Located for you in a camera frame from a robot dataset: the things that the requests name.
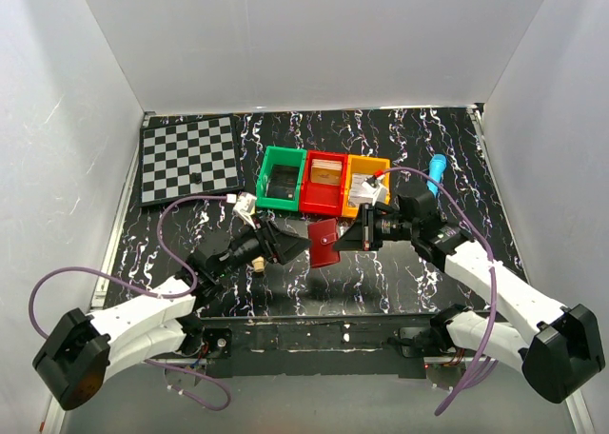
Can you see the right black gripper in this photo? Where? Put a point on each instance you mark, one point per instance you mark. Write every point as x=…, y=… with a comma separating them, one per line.
x=367, y=227

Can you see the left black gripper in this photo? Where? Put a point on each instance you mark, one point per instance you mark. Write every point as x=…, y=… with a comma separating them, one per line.
x=269, y=244

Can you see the red leather card holder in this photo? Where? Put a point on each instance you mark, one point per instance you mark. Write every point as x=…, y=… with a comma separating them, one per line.
x=323, y=235

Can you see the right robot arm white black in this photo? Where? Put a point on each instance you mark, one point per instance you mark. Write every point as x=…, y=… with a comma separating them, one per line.
x=556, y=348

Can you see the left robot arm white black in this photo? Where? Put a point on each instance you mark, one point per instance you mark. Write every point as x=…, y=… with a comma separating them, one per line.
x=85, y=350

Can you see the white card stack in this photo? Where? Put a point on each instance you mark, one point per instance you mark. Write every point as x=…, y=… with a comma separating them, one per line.
x=357, y=181

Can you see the black card in green bin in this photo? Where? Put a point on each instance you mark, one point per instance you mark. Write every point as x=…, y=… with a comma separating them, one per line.
x=282, y=182

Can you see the brown card stack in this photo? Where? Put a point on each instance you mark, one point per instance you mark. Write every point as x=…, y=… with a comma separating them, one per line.
x=326, y=172

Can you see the wooden rolling pin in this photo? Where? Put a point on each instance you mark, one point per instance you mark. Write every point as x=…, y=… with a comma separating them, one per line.
x=259, y=265

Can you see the red plastic bin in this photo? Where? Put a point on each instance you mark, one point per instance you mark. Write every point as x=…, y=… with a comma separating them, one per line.
x=322, y=199

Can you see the orange plastic bin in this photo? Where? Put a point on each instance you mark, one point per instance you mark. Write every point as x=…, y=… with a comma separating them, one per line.
x=359, y=169

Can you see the green plastic bin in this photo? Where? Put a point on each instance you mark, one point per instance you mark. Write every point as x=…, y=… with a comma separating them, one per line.
x=280, y=156

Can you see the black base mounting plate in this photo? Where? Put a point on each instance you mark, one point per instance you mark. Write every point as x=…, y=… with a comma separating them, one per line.
x=305, y=345

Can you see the blue toy microphone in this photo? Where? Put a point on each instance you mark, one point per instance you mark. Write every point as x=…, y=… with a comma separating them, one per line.
x=436, y=170

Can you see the black chess piece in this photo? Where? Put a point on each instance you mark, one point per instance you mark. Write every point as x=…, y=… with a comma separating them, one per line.
x=196, y=178

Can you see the black and grey chessboard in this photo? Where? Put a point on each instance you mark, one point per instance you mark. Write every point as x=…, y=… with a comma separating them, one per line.
x=171, y=152

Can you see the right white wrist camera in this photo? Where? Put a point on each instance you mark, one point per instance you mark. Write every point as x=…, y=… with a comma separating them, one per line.
x=375, y=192

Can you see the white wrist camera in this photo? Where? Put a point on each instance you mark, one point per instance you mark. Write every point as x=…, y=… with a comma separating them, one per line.
x=375, y=192
x=245, y=208

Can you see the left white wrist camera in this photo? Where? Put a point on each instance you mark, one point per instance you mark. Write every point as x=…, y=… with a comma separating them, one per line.
x=245, y=208

